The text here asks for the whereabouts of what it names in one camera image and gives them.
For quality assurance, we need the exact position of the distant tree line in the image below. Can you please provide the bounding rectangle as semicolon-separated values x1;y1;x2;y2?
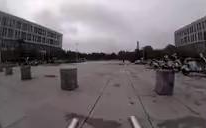
62;43;206;63

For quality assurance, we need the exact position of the pole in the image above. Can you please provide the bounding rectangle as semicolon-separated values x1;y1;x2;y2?
75;42;80;62

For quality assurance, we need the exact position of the grey paved plaza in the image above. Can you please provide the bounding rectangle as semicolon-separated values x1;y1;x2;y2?
0;59;206;128

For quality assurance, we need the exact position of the grey stone bollard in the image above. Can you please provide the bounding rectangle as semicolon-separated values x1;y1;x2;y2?
59;67;79;91
20;65;33;81
154;69;176;96
4;66;14;76

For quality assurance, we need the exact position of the tall chimney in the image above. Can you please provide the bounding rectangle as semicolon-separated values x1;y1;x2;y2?
135;40;140;52

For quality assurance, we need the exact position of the robot's own part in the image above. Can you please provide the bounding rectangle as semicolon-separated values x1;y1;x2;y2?
67;116;79;128
129;115;143;128

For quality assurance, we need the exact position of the row of trees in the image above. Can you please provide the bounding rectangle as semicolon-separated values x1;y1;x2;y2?
0;41;87;64

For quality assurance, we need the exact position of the row of parked scooters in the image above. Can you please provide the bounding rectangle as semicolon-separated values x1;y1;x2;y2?
134;52;206;80

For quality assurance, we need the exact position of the grey multi-storey building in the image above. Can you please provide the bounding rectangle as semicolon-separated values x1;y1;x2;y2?
0;7;64;61

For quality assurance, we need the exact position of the pale multi-storey building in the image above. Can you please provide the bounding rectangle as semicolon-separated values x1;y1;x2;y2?
173;11;206;56

